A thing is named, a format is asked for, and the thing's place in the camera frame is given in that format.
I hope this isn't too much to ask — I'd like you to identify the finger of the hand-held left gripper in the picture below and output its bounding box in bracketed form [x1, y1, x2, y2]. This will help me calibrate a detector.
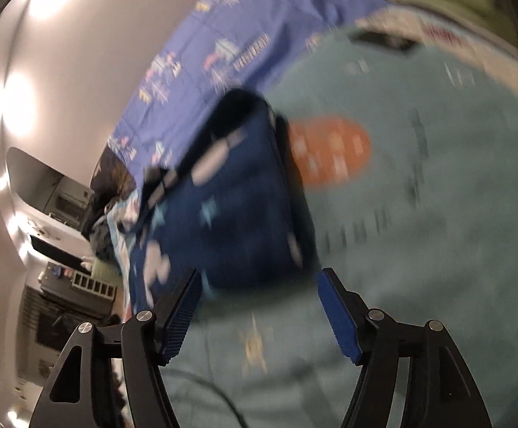
[140, 166, 182, 228]

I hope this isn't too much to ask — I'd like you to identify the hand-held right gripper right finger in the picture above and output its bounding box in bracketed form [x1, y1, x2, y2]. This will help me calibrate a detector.
[317, 267, 494, 428]

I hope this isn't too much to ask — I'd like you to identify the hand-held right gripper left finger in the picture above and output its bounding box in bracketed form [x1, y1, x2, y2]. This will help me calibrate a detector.
[29, 268, 203, 428]

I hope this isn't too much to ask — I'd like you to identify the navy star print fleece pajama top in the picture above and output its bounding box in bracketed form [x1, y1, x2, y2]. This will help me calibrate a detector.
[127, 88, 318, 322]

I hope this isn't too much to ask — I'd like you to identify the pile of dark clothes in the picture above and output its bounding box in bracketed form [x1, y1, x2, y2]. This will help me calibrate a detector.
[87, 192, 122, 262]

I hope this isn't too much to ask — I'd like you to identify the dark printed headboard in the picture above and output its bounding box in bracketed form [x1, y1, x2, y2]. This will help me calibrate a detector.
[90, 147, 140, 198]

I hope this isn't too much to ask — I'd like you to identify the white rack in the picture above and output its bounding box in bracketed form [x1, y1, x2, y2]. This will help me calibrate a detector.
[69, 272, 117, 297]

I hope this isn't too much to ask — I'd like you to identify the purple tree print sheet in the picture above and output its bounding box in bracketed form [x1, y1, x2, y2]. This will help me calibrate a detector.
[107, 0, 393, 184]

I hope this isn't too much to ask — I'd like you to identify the black cable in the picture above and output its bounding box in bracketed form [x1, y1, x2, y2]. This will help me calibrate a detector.
[161, 374, 251, 428]

